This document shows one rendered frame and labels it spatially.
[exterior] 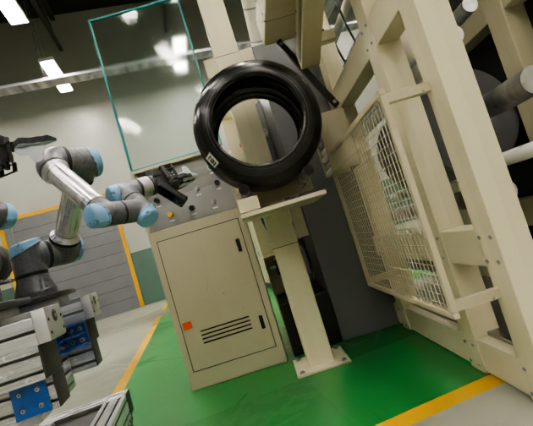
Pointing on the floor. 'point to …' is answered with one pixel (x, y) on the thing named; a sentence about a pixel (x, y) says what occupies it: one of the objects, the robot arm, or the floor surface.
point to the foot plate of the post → (321, 364)
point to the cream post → (216, 25)
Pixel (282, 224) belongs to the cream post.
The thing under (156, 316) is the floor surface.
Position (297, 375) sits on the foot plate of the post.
